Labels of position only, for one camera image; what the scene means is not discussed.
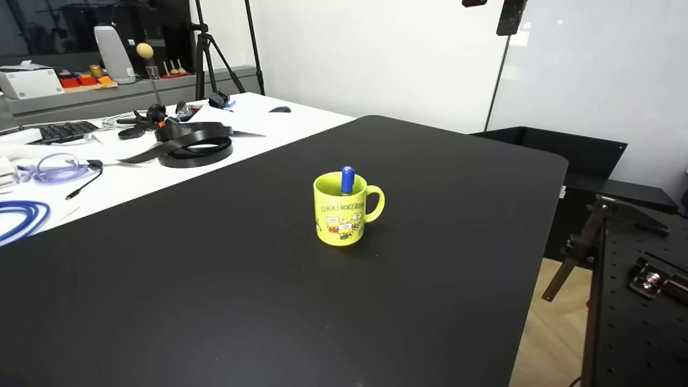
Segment metal clamp on table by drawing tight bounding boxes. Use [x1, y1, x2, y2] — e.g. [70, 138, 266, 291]
[628, 251, 688, 305]

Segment blue cable coil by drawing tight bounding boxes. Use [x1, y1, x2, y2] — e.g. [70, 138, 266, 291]
[0, 198, 54, 250]

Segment white box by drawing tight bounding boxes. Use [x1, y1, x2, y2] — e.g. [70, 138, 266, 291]
[0, 70, 64, 102]

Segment yellow ball on stand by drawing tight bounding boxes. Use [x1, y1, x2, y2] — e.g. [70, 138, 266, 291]
[119, 44, 165, 141]

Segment black camera tripod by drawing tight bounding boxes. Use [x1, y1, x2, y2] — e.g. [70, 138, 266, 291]
[193, 0, 245, 99]

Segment orange red toy blocks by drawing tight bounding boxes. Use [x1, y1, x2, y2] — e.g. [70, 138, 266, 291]
[56, 66, 116, 91]

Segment blue marker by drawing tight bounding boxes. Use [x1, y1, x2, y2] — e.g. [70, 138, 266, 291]
[340, 165, 354, 196]

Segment black perforated side table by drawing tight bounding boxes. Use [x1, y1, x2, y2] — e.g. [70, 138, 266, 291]
[542, 195, 688, 387]

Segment black coiled cable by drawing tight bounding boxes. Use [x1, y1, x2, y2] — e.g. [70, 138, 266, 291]
[119, 121, 237, 170]

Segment yellow cartoon mug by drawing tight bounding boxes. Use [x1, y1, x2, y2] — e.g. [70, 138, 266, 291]
[311, 170, 387, 248]

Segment clear blue tube coil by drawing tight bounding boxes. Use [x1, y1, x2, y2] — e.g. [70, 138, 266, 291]
[19, 153, 89, 186]

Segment black thin cable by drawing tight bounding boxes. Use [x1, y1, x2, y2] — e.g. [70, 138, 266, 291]
[64, 158, 107, 203]

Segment grey shelf cabinet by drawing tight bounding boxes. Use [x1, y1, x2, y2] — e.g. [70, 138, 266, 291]
[0, 66, 261, 130]

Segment black keyboard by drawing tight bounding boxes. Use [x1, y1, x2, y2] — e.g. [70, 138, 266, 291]
[38, 121, 97, 144]

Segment black computer mouse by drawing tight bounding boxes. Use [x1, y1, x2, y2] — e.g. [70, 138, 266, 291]
[269, 105, 293, 115]

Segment white grey device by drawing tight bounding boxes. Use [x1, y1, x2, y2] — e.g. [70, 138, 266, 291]
[94, 26, 136, 85]

